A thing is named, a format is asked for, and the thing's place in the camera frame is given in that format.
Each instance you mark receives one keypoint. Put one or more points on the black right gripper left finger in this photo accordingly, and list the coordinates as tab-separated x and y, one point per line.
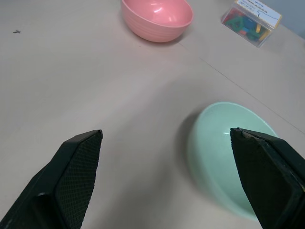
71	176

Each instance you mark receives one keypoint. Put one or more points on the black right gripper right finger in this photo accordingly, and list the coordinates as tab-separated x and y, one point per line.
269	176

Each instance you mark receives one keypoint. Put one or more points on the mint green plastic bowl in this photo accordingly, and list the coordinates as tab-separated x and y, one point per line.
214	152

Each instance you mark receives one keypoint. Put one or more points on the clear box of coloured pieces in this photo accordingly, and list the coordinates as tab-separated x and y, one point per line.
252	23

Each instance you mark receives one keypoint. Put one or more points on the pink plastic bowl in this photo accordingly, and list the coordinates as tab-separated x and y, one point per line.
155	20

